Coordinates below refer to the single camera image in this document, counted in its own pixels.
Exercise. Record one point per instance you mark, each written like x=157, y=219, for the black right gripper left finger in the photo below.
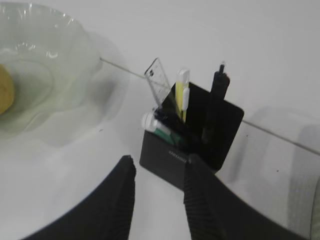
x=105, y=214

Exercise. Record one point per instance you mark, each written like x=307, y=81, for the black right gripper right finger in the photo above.
x=214, y=212

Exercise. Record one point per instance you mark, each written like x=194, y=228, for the green utility knife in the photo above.
x=156, y=127

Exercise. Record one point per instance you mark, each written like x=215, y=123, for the yellow utility knife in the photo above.
x=182, y=93

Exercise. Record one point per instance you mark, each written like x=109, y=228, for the black pen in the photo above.
x=220, y=84

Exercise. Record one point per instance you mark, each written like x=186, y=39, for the transparent plastic ruler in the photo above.
x=158, y=82

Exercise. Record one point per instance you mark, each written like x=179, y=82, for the yellow pear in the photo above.
x=7, y=90

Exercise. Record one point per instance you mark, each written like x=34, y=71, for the black square pen holder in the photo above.
x=167, y=161

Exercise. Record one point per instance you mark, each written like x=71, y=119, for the green woven plastic basket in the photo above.
x=303, y=179

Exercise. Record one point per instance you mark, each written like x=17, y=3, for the green wavy glass plate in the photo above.
x=50, y=58

